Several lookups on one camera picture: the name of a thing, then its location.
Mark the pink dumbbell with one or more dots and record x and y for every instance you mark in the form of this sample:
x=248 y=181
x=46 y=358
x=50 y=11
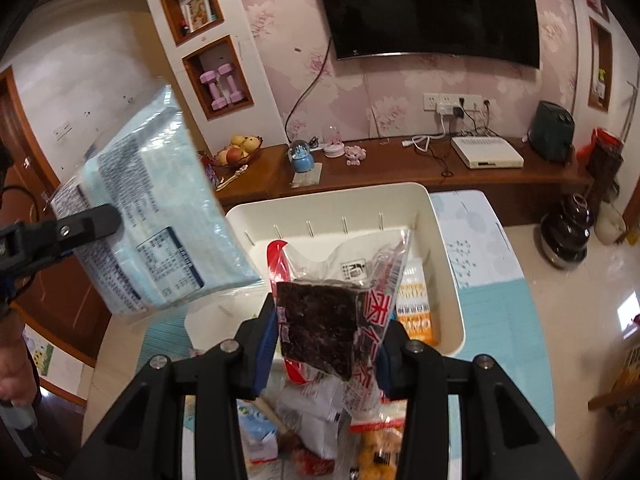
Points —
x=231 y=82
x=214 y=87

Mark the pink dome ornament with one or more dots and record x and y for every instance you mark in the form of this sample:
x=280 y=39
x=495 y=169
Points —
x=334 y=144

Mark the white wall sockets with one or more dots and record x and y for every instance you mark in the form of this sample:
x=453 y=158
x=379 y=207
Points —
x=452 y=104

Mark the red wrapped snack packet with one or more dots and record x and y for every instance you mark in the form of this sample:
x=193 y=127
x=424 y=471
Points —
x=312 y=464

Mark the white set-top box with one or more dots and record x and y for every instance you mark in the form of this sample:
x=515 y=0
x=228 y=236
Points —
x=487 y=152

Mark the wooden massage stick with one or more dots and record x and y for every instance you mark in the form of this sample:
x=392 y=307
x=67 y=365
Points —
x=232 y=177

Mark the wooden television cabinet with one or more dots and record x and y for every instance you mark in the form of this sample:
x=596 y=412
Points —
x=400 y=175

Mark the black stacked pot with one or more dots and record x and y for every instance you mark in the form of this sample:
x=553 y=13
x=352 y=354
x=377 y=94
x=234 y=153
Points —
x=567 y=232

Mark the clear packet of orange cookies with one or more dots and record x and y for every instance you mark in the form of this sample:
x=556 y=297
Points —
x=380 y=452

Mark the small pink toy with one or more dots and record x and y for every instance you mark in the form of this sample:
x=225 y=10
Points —
x=355 y=156

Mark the blue snow globe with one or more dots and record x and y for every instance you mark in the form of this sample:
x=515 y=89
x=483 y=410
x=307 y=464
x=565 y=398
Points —
x=302 y=157

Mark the black curved television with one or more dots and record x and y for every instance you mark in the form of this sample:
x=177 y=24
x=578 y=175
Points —
x=430 y=10

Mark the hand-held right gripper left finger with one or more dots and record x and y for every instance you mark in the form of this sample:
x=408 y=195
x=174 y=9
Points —
x=265 y=355

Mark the bowl of fruit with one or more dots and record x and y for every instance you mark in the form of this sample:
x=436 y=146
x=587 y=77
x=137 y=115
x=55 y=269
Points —
x=240 y=150

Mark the long cracker packet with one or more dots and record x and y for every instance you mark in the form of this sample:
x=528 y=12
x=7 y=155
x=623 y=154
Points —
x=272 y=417

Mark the white mat under globe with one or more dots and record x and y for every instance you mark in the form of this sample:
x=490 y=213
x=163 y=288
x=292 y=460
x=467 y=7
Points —
x=310 y=179

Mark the white picture frame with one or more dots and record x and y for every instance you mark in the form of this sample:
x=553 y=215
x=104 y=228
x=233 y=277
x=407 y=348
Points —
x=196 y=9

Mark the dark green air fryer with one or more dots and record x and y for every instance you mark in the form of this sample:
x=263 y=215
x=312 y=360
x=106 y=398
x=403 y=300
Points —
x=551 y=132

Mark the white crumpled snack packet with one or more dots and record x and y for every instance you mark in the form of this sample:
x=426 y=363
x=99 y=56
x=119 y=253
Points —
x=312 y=410

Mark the wooden door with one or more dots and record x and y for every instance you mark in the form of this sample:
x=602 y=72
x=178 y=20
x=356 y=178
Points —
x=30 y=150

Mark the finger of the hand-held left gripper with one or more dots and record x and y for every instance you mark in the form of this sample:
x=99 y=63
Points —
x=85 y=227

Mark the dark snack packet red print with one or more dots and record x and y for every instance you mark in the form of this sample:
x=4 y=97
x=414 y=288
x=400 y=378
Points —
x=320 y=320

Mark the small teal and white packet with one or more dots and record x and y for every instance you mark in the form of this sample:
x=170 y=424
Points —
x=257 y=432

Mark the large light blue packet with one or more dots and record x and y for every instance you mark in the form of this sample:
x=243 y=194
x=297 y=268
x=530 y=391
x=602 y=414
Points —
x=150 y=200

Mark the orange and white snack packet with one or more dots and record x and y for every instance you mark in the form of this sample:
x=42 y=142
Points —
x=417 y=305

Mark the person's left forearm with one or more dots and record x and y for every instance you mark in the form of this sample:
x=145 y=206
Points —
x=15 y=370

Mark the white bucket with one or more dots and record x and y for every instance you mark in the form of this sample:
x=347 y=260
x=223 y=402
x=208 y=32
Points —
x=610 y=225

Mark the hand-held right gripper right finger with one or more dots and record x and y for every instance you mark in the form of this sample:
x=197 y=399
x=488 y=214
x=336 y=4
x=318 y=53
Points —
x=384 y=372

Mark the white plastic storage bin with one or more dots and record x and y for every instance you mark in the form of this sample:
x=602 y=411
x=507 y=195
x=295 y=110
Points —
x=450 y=270

